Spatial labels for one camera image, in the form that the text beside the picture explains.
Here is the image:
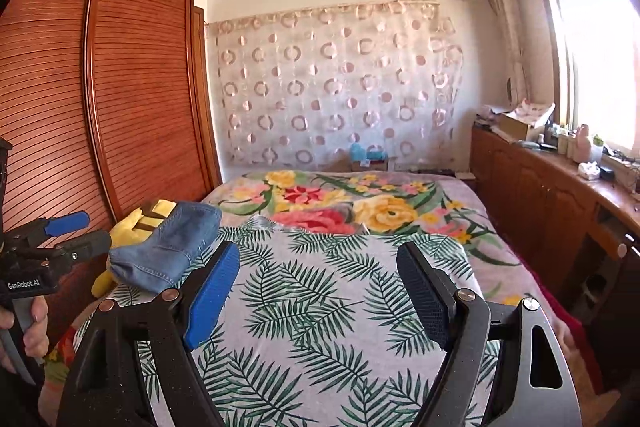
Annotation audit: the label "wooden-framed window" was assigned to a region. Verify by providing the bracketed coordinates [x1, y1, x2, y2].
[530, 0, 640, 152]

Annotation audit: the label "circle-patterned sheer curtain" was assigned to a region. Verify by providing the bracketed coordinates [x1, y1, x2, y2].
[205, 0, 463, 168]

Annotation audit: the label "small cardboard box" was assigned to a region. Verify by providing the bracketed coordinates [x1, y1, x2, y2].
[350, 158, 390, 172]

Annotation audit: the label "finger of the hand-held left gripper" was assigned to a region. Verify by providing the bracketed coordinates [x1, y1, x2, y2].
[2, 212, 92, 253]
[27, 229, 113, 275]

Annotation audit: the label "blue denim pants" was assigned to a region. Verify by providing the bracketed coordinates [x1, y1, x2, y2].
[107, 202, 222, 294]

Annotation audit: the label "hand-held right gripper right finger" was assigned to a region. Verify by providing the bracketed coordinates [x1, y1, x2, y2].
[396, 241, 583, 427]

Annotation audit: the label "dark red cloth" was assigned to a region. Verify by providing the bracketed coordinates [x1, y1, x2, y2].
[525, 267, 606, 393]

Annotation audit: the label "open cardboard box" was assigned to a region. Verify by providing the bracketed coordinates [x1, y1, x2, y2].
[500, 102, 556, 142]

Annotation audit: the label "wooden low cabinet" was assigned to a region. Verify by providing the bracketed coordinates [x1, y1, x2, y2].
[470, 127, 640, 388]

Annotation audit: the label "floral blanket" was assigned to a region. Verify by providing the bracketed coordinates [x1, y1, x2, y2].
[42, 169, 576, 427]

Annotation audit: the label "tied pale window curtain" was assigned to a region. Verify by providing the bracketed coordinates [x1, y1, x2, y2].
[480, 0, 531, 108]

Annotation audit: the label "blue plush toy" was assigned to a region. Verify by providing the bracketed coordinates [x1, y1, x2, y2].
[349, 143, 387, 162]

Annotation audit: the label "yellow plush toy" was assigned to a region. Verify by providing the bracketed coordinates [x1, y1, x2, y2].
[91, 199, 176, 298]

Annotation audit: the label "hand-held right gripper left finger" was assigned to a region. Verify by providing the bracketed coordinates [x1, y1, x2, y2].
[56, 241, 242, 427]

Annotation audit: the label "pile of papers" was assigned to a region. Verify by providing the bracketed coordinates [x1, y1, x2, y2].
[475, 106, 506, 132]

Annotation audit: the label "person's left hand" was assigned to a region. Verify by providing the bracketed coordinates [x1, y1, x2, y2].
[0, 297, 51, 373]

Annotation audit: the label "wooden slatted wardrobe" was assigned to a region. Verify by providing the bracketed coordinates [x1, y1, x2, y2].
[0, 0, 223, 343]

